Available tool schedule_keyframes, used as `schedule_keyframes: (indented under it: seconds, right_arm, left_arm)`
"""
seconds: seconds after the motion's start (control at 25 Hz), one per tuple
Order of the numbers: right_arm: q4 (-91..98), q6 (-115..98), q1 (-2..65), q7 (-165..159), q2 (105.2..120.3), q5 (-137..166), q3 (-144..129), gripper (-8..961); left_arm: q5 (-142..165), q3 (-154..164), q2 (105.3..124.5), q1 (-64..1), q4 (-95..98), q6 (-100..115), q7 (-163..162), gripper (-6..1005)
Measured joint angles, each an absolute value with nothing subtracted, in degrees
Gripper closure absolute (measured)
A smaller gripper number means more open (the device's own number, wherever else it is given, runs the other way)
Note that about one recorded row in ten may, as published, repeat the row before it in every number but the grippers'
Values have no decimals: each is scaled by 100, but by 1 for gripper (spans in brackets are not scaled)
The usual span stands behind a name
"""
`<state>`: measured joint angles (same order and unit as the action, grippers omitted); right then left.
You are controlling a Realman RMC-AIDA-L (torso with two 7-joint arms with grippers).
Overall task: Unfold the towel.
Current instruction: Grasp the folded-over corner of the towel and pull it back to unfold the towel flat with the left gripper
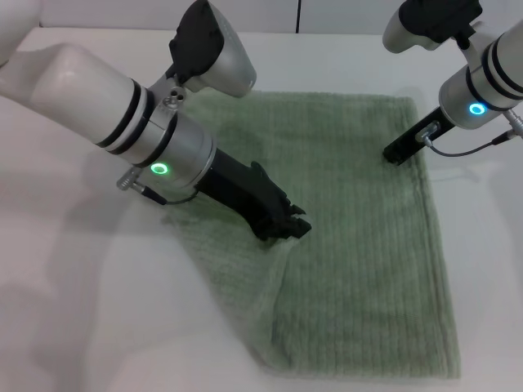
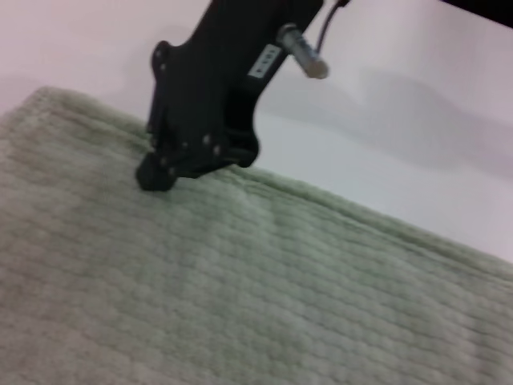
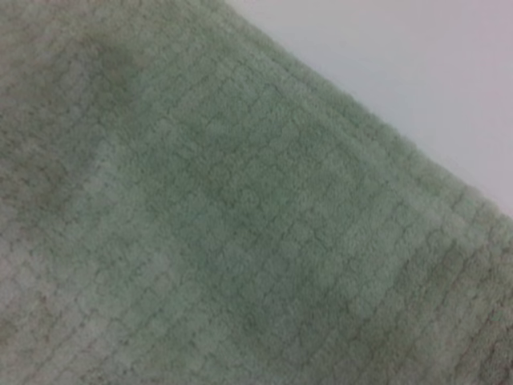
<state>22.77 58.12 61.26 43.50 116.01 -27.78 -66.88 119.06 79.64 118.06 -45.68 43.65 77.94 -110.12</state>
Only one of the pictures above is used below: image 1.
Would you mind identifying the left arm grey cable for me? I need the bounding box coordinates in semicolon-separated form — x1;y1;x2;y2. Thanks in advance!
115;168;206;206

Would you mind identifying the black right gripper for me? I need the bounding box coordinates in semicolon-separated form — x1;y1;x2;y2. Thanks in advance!
382;106;454;167

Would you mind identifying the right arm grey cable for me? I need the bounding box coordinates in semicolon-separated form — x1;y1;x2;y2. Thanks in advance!
416;109;523;157

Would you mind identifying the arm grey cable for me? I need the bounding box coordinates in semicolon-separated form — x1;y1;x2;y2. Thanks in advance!
115;168;206;206
416;109;523;157

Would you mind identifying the left wrist camera housing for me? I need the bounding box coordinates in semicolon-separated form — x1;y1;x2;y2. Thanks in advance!
168;0;257;98

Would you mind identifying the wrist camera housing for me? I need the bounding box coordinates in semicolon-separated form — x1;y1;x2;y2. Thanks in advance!
168;0;257;98
382;0;484;55

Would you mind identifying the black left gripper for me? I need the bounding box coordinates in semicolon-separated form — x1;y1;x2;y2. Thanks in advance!
194;146;313;243

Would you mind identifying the right wrist camera housing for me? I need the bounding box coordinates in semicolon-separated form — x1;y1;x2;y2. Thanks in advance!
382;0;484;55

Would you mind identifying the green ribbed towel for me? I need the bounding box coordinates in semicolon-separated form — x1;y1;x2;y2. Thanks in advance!
163;87;462;379

